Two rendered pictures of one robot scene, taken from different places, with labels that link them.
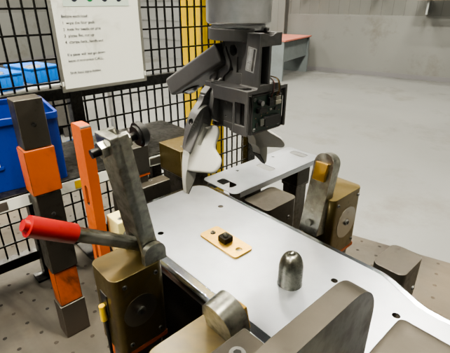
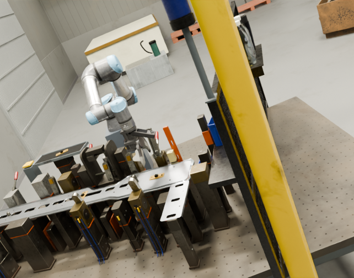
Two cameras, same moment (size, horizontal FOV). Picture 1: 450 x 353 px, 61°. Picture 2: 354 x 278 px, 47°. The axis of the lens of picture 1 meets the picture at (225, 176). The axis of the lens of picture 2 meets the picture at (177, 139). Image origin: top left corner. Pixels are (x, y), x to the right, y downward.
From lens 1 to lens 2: 2.48 m
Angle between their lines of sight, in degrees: 125
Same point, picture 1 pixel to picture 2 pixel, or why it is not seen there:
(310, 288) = not seen: hidden behind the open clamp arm
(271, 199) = (162, 197)
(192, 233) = (166, 171)
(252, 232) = (153, 182)
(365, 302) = (104, 148)
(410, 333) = (100, 147)
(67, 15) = not seen: hidden behind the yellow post
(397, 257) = (117, 205)
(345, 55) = not seen: outside the picture
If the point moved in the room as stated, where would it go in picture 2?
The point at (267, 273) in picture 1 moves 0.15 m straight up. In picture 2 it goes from (141, 180) to (130, 156)
